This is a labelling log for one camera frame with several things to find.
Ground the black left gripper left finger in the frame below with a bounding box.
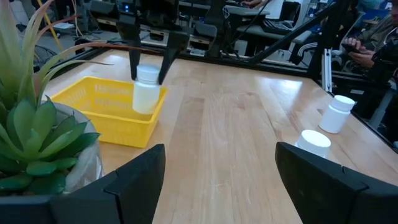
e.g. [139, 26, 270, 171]
[49, 143, 167, 224]

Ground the yellow plastic basket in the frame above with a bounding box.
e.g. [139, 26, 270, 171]
[50, 76, 169, 149]

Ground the yellow pole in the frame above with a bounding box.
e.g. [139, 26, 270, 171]
[37, 0, 65, 52]

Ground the grey plant pot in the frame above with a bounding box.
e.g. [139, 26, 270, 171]
[40, 102, 105, 194]

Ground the green artificial succulent plant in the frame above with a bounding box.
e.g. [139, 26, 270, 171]
[0, 0, 161, 197]

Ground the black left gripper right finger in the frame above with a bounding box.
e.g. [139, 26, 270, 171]
[274, 141, 398, 224]

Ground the white pill bottle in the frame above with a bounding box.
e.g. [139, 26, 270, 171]
[318, 95, 356, 134]
[132, 64, 162, 115]
[294, 129, 332, 159]

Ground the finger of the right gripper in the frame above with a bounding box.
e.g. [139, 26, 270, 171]
[157, 32, 190, 85]
[116, 14, 142, 81]

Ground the black phone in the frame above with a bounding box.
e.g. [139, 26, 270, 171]
[341, 42, 361, 54]

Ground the black fan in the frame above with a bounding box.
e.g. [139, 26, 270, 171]
[32, 45, 58, 72]

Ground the person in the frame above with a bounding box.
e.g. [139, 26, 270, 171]
[340, 0, 398, 85]

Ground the aluminium profile post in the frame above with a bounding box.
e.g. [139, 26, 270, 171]
[322, 48, 333, 93]

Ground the black diagonal frame strut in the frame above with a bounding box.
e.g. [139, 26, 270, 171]
[248, 0, 343, 63]

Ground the person's hand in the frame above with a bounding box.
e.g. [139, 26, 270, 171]
[348, 49, 376, 69]
[341, 36, 363, 47]

